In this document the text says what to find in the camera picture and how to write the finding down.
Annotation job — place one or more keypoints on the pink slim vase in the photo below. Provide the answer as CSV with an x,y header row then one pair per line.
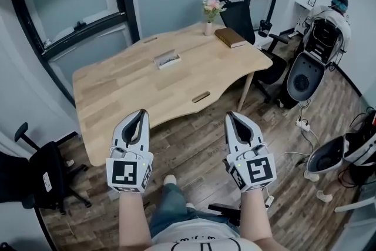
x,y
208,28

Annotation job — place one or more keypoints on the small framed picture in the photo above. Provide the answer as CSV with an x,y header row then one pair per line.
x,y
311,1

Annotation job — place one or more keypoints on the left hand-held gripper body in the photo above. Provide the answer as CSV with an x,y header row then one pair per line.
x,y
123,173

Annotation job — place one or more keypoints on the small black container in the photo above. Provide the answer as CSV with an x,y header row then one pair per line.
x,y
265,28

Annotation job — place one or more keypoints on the wooden table leg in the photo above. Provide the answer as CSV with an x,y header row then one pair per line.
x,y
245,91

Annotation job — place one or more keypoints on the black headrest office chair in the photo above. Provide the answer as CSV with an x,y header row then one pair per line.
x,y
238,20

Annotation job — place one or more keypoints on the black stool frame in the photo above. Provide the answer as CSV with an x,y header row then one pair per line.
x,y
226,211

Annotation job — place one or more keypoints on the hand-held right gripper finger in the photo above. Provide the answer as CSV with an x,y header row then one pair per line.
x,y
255,133
230,138

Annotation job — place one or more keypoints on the black armrest office chair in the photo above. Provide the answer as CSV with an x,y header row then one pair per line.
x,y
44,173

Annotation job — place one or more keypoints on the person's right forearm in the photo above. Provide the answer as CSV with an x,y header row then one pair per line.
x,y
255,220

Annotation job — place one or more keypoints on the pink flower bouquet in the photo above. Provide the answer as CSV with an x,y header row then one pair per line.
x,y
212,6

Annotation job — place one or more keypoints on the brown hardcover book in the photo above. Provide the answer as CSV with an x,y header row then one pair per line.
x,y
229,36

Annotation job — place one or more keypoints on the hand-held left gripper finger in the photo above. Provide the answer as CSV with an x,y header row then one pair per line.
x,y
145,138
119,130

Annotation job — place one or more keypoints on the person's white shirt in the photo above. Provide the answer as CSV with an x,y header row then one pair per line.
x,y
191,232

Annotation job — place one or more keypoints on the person's left forearm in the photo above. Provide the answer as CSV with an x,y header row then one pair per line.
x,y
133,220

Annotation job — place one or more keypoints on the white plug adapter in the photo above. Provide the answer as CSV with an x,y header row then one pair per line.
x,y
269,202

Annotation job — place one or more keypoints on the white glasses case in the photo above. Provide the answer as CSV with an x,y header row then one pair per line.
x,y
165,66

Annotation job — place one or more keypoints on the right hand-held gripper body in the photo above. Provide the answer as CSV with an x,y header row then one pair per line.
x,y
255,170

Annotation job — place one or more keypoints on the white power strip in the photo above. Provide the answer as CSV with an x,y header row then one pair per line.
x,y
303,124

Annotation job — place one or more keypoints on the person's light shoe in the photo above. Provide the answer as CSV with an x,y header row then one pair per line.
x,y
169,180

